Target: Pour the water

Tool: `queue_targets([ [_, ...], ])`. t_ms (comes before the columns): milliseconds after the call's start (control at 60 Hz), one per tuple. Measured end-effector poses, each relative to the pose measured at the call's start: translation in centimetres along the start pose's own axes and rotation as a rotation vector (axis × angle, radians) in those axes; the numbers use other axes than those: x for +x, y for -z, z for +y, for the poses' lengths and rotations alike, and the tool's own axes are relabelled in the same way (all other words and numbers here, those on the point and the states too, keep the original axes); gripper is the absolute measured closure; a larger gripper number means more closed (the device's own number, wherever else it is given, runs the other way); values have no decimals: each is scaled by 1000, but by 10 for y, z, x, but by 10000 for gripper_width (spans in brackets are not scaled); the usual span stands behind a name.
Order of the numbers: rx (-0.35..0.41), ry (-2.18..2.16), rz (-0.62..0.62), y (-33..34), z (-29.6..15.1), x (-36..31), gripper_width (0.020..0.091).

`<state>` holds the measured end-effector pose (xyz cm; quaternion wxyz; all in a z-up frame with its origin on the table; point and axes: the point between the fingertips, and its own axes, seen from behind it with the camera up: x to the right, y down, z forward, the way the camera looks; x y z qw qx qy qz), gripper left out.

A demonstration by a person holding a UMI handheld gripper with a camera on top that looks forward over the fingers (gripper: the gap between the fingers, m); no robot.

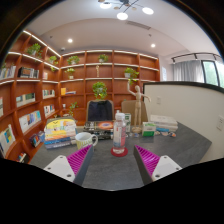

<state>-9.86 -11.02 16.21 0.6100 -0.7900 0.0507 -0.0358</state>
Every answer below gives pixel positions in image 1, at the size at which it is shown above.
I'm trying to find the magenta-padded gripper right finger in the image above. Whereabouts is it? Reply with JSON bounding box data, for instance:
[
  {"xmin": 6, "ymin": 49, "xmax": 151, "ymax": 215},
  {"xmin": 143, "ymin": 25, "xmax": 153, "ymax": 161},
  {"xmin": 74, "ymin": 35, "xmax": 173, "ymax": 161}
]
[{"xmin": 133, "ymin": 144, "xmax": 184, "ymax": 186}]

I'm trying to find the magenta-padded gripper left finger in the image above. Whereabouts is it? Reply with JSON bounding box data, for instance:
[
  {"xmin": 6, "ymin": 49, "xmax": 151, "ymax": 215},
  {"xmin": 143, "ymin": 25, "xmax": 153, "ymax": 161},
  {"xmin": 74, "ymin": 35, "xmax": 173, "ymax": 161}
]
[{"xmin": 43, "ymin": 144, "xmax": 95, "ymax": 187}]

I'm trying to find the clear plastic water bottle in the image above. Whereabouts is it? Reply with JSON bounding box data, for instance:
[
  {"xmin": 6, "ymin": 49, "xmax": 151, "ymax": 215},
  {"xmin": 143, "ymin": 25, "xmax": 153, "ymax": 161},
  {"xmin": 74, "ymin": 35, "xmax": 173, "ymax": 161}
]
[{"xmin": 112, "ymin": 111, "xmax": 128, "ymax": 155}]

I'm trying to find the yellow striped white mug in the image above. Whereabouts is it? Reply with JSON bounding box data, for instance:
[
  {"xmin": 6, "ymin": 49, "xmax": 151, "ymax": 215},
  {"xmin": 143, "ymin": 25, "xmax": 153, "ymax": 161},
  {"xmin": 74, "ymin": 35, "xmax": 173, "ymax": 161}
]
[{"xmin": 74, "ymin": 131, "xmax": 99, "ymax": 151}]

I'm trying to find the green white box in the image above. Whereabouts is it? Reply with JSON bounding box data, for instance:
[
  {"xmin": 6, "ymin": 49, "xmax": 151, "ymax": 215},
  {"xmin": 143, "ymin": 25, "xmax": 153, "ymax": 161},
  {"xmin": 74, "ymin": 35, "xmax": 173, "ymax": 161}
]
[{"xmin": 141, "ymin": 121, "xmax": 157, "ymax": 138}]

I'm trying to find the flat round red coaster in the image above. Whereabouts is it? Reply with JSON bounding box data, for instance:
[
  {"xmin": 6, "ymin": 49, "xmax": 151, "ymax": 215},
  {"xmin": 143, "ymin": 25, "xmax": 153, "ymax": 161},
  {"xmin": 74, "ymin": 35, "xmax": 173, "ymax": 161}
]
[{"xmin": 110, "ymin": 146, "xmax": 129, "ymax": 158}]

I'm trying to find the colourful book stack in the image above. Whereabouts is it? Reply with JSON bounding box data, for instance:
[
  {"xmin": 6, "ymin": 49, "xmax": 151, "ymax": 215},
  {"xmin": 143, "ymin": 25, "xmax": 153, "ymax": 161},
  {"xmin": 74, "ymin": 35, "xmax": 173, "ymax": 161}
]
[{"xmin": 43, "ymin": 116, "xmax": 79, "ymax": 150}]

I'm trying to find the dark book with orange print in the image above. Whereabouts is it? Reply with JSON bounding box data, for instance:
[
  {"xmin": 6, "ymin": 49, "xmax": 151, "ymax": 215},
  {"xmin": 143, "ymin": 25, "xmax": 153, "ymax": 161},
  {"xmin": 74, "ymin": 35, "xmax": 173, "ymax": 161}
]
[{"xmin": 82, "ymin": 120, "xmax": 116, "ymax": 140}]

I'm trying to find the tall green white carton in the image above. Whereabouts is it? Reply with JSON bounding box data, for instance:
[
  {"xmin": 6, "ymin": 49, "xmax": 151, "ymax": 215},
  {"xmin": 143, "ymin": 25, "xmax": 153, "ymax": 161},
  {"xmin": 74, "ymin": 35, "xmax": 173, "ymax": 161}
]
[{"xmin": 123, "ymin": 112, "xmax": 133, "ymax": 134}]

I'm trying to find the dark office chair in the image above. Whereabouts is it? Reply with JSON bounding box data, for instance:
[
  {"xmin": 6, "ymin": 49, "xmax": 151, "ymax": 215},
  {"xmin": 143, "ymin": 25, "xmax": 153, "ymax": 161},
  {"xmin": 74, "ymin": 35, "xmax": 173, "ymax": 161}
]
[{"xmin": 85, "ymin": 99, "xmax": 116, "ymax": 123}]

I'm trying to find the wooden artist mannequin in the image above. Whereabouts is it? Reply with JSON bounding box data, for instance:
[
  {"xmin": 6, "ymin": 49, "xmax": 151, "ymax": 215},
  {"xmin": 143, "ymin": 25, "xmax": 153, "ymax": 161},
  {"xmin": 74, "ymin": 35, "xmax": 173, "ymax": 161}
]
[{"xmin": 126, "ymin": 80, "xmax": 152, "ymax": 135}]

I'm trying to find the orange wooden shelf unit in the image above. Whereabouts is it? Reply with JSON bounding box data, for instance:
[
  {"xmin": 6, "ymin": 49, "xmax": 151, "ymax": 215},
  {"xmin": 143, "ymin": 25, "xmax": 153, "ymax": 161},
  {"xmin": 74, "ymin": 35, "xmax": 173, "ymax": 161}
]
[{"xmin": 0, "ymin": 29, "xmax": 161, "ymax": 164}]

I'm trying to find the grey curtain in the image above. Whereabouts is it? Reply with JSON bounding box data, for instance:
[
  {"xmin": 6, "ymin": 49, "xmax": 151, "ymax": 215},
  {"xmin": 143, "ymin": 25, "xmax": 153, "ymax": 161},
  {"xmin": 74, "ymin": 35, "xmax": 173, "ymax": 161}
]
[{"xmin": 172, "ymin": 59, "xmax": 205, "ymax": 84}]

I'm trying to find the window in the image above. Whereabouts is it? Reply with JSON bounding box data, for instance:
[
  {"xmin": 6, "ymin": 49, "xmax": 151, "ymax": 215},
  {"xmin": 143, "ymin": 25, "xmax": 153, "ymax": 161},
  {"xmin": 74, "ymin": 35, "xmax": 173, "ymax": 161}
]
[{"xmin": 201, "ymin": 59, "xmax": 224, "ymax": 89}]

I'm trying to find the ceiling air vent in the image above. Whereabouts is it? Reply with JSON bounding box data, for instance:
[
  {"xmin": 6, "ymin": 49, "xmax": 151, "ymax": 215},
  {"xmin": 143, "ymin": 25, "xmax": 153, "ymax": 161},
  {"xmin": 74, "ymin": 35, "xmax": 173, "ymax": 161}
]
[{"xmin": 125, "ymin": 20, "xmax": 152, "ymax": 31}]

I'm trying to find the black chandelier with round lamps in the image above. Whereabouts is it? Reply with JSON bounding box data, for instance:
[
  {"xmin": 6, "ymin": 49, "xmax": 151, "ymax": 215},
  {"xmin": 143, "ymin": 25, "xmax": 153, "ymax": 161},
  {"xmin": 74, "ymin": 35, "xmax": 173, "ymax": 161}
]
[{"xmin": 97, "ymin": 0, "xmax": 155, "ymax": 21}]

